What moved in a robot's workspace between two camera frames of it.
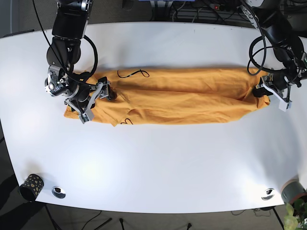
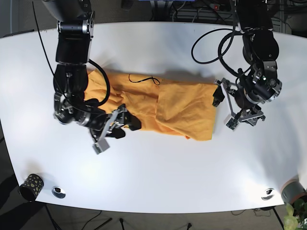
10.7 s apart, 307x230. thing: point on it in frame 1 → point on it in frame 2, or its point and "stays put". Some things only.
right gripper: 279,85 → 249,115
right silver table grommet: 268,194 stays put
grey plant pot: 290,189 stays put
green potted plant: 296,216 stays put
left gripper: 82,102 → 116,119
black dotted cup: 31,188 stays put
